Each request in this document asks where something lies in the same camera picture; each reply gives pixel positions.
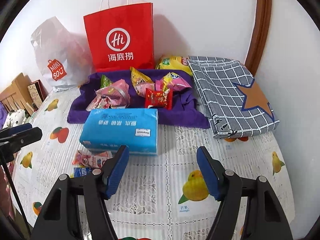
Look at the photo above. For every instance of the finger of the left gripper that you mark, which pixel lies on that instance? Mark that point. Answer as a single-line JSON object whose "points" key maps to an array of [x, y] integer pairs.
{"points": [[9, 131], [17, 141]]}

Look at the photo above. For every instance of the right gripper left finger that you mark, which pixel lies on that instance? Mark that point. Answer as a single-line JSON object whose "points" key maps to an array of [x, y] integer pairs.
{"points": [[59, 217]]}

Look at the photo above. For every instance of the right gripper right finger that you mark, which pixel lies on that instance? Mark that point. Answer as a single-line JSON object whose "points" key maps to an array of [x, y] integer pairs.
{"points": [[264, 218]]}

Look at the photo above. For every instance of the blue chocolate chip cookie packet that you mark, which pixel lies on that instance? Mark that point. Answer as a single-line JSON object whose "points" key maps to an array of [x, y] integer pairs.
{"points": [[81, 171]]}

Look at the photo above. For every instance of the pink red wafer packet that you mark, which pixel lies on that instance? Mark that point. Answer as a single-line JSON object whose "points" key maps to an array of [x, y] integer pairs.
{"points": [[91, 160]]}

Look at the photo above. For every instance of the yellow triangular snack packet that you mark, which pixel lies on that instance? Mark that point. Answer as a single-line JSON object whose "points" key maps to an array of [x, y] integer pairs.
{"points": [[138, 77]]}

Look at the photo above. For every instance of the wooden chair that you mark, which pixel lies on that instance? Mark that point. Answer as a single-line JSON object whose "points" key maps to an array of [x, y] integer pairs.
{"points": [[16, 95]]}

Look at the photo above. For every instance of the brown patterned box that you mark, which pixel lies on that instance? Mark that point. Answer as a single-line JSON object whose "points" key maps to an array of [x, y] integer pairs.
{"points": [[37, 92]]}

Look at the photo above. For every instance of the white Miniso plastic bag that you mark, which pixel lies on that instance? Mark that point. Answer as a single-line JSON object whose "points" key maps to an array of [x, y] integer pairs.
{"points": [[61, 59]]}

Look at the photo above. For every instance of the blue tissue pack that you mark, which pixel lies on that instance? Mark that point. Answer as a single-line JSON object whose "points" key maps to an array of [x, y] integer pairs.
{"points": [[108, 129]]}

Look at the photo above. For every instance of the green snack packet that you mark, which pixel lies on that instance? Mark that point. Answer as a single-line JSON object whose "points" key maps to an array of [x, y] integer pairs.
{"points": [[105, 81]]}

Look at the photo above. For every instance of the white fruit print tablecloth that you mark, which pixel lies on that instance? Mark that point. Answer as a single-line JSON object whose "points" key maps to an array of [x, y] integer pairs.
{"points": [[146, 204]]}

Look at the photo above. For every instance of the pink crinkled snack bag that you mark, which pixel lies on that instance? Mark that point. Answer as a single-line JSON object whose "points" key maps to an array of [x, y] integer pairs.
{"points": [[116, 95]]}

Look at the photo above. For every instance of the grey checked folded cloth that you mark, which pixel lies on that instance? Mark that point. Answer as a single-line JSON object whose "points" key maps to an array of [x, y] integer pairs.
{"points": [[233, 101]]}

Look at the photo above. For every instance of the purple towel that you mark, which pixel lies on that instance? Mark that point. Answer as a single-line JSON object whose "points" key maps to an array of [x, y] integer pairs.
{"points": [[184, 104]]}

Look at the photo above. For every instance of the pink white candy packet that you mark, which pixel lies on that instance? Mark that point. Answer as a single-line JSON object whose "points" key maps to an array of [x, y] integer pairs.
{"points": [[142, 87]]}

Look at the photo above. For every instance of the red Haidilao paper bag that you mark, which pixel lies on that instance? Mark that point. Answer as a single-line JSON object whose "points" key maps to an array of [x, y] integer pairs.
{"points": [[121, 37]]}

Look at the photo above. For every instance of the red candy packet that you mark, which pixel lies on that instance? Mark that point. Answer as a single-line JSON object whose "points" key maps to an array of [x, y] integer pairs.
{"points": [[159, 99]]}

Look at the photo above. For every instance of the pink yellow snack bag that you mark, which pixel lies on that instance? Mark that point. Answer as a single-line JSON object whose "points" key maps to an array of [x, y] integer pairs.
{"points": [[173, 82]]}

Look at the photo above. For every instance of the yellow chips bag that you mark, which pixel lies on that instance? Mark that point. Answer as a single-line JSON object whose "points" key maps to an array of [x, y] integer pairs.
{"points": [[174, 63]]}

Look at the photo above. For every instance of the brown wooden door frame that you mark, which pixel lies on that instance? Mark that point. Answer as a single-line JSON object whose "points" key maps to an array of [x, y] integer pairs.
{"points": [[259, 35]]}

